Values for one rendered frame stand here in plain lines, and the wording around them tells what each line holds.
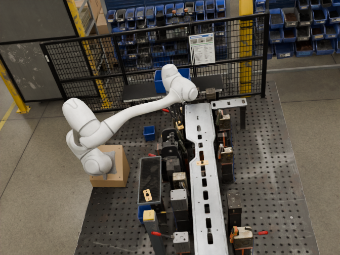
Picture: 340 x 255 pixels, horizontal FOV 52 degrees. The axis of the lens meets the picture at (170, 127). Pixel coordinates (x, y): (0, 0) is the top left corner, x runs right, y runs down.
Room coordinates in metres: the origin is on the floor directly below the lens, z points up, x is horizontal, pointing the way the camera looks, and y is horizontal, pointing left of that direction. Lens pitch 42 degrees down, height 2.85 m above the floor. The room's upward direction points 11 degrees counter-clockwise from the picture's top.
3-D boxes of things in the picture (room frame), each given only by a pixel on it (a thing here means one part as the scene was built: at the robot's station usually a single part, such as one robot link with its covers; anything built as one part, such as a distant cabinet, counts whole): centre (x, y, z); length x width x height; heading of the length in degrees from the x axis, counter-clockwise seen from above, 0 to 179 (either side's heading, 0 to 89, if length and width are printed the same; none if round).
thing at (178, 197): (1.31, 0.03, 0.90); 0.13 x 0.10 x 0.41; 83
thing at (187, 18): (2.72, -0.31, 1.53); 0.06 x 0.06 x 0.20
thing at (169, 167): (1.55, 0.05, 0.90); 0.05 x 0.05 x 0.40; 83
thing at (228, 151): (1.66, -0.36, 0.87); 0.12 x 0.09 x 0.35; 83
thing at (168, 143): (1.74, 0.02, 0.94); 0.18 x 0.13 x 0.49; 173
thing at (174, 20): (2.73, -0.21, 1.53); 0.06 x 0.06 x 0.20
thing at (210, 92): (2.34, -0.39, 0.88); 0.08 x 0.08 x 0.36; 83
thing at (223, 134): (1.87, -0.38, 0.84); 0.11 x 0.08 x 0.29; 83
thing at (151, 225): (1.17, 0.21, 0.92); 0.08 x 0.08 x 0.44; 83
